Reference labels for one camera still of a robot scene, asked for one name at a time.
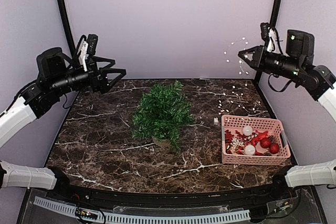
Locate white snowflake ornament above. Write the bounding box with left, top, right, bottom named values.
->
left=231, top=137, right=245, bottom=149

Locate white light battery box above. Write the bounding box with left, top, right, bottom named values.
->
left=213, top=118, right=219, bottom=125

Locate fairy light string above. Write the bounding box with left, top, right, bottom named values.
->
left=217, top=37, right=260, bottom=113

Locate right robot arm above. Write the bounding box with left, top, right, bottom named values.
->
left=238, top=29, right=335, bottom=200

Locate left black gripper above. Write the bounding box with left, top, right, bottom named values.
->
left=50, top=56, right=126, bottom=96

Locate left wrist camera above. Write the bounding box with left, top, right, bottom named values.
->
left=75, top=34, right=98, bottom=72

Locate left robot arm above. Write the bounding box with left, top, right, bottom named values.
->
left=1, top=47, right=127, bottom=201

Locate red glitter ball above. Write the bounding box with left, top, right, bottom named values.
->
left=269, top=143, right=280, bottom=154
left=260, top=137, right=271, bottom=148

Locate red glitter ball left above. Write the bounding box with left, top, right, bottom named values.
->
left=260, top=137, right=271, bottom=148

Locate pink plastic basket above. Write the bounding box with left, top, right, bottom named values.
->
left=221, top=115, right=291, bottom=166

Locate black front table rail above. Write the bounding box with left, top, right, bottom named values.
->
left=47, top=176, right=299, bottom=209

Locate white ball ornament upper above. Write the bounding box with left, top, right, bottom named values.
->
left=242, top=125, right=253, bottom=136

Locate white ball ornament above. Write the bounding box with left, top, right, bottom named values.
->
left=244, top=145, right=256, bottom=156
left=242, top=125, right=253, bottom=136

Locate red bow ornament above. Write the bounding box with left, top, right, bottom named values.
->
left=251, top=131, right=268, bottom=142

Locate white slotted cable duct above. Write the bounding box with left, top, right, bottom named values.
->
left=33, top=196, right=251, bottom=223

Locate small green christmas tree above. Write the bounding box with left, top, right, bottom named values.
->
left=132, top=81, right=195, bottom=153

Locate white ball ornament lower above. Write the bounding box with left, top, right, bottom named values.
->
left=244, top=145, right=256, bottom=156

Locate red glitter ball right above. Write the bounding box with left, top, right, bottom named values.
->
left=269, top=143, right=280, bottom=154

